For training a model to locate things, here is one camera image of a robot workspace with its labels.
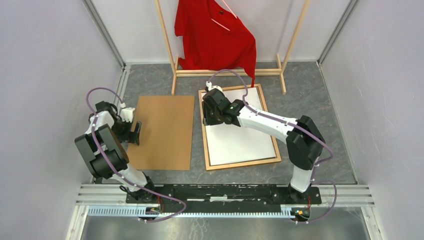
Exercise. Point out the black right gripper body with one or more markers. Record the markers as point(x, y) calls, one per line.
point(214, 115)

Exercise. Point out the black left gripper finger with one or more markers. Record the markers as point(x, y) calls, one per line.
point(127, 139)
point(135, 135)

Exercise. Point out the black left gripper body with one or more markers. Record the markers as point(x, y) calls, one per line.
point(121, 130)

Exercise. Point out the brown fibreboard backing board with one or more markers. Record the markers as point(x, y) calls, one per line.
point(165, 139)

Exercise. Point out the brown wooden picture frame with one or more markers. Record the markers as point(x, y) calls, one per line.
point(242, 164)

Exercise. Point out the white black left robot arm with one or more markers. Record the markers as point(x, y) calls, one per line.
point(101, 149)

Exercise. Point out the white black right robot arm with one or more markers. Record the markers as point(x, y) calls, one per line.
point(301, 136)

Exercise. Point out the light wooden clothes rack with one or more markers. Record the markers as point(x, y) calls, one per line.
point(281, 62)

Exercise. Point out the red t-shirt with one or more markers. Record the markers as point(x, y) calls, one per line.
point(207, 46)

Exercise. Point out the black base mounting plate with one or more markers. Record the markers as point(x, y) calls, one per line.
point(224, 198)

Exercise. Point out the pink clothes hanger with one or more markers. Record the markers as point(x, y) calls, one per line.
point(224, 18)

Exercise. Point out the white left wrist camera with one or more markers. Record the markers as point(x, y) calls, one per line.
point(126, 113)

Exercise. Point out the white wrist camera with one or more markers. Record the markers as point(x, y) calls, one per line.
point(126, 113)
point(209, 86)

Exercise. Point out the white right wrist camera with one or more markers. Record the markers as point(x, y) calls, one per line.
point(209, 86)

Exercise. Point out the aluminium rail frame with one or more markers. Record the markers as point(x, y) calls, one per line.
point(309, 222)

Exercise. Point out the grey slotted cable duct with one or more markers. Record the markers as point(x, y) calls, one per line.
point(147, 212)

